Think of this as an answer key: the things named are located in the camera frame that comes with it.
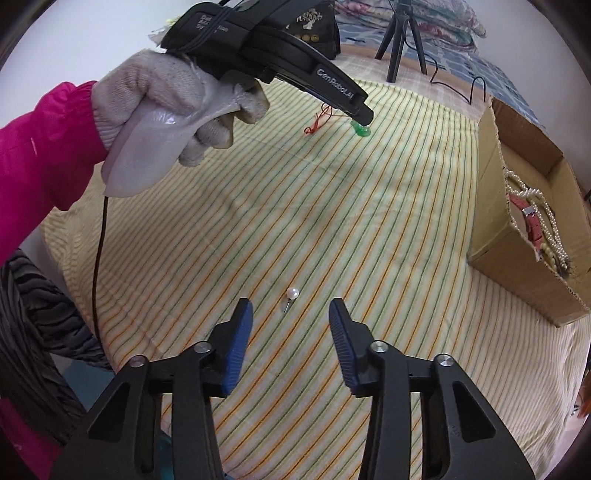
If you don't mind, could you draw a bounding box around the black printed bag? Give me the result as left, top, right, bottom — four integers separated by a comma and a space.
281, 0, 342, 59

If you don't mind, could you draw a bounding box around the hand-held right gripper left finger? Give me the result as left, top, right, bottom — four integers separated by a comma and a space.
48, 298, 254, 480

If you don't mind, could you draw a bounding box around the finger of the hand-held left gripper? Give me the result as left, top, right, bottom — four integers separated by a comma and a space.
244, 34, 374, 126

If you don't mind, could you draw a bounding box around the white pearl necklace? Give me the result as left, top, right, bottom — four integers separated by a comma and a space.
503, 170, 576, 278

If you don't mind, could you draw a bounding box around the blue patterned bedsheet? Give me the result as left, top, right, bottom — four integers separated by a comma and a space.
336, 21, 548, 136

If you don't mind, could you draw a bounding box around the black tripod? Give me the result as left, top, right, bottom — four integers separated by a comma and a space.
374, 0, 428, 84

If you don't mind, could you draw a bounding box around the person's left hand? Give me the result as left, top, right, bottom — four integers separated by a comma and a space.
92, 51, 270, 168

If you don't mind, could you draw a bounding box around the green pendant red cord necklace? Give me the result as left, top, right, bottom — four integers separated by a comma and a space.
303, 103, 373, 138

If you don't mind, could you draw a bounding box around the person's left forearm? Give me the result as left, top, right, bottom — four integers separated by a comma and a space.
0, 80, 108, 267

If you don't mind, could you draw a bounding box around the red strap watch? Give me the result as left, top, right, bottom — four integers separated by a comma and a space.
507, 193, 546, 253

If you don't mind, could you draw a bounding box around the black ring light cable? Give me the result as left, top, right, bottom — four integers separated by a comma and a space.
424, 50, 491, 105

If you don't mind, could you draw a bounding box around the person's torso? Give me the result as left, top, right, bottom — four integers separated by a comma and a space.
0, 248, 112, 480

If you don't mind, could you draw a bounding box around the cardboard box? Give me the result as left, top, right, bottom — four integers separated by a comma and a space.
466, 96, 591, 329

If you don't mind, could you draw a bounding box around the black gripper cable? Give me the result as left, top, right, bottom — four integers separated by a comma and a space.
92, 196, 110, 335

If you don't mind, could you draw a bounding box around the yellow striped blanket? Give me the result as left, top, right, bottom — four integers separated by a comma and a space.
43, 78, 583, 480

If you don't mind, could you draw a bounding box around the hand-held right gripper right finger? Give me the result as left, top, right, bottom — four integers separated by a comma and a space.
328, 298, 537, 480

